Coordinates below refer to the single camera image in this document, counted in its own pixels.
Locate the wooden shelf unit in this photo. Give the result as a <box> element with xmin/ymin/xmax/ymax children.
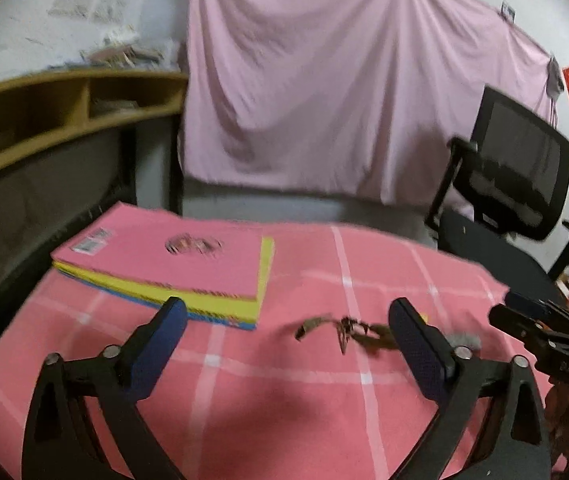
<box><xmin>0</xmin><ymin>68</ymin><xmax>189</xmax><ymax>172</ymax></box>

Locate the black office chair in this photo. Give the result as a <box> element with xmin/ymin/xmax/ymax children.
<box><xmin>425</xmin><ymin>87</ymin><xmax>569</xmax><ymax>304</ymax></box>

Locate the dried leaf twig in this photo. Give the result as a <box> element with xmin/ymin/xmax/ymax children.
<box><xmin>294</xmin><ymin>314</ymin><xmax>399</xmax><ymax>356</ymax></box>

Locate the pale green wrapper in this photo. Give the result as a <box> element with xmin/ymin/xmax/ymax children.
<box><xmin>445</xmin><ymin>333</ymin><xmax>482</xmax><ymax>353</ymax></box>

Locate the pink checked tablecloth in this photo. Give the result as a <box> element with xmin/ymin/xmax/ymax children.
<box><xmin>0</xmin><ymin>224</ymin><xmax>533</xmax><ymax>479</ymax></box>

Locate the pink book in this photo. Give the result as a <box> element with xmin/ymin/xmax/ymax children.
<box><xmin>52</xmin><ymin>204</ymin><xmax>262</xmax><ymax>298</ymax></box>

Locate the yellow book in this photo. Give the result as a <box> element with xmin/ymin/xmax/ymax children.
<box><xmin>53</xmin><ymin>237</ymin><xmax>276</xmax><ymax>330</ymax></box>

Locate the pink hanging sheet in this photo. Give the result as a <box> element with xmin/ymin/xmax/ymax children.
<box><xmin>182</xmin><ymin>0</ymin><xmax>554</xmax><ymax>205</ymax></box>

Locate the blue book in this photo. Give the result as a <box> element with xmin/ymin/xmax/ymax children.
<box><xmin>63</xmin><ymin>274</ymin><xmax>258</xmax><ymax>332</ymax></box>

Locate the paper pile on shelf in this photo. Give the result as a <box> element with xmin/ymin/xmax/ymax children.
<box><xmin>47</xmin><ymin>34</ymin><xmax>182</xmax><ymax>70</ymax></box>

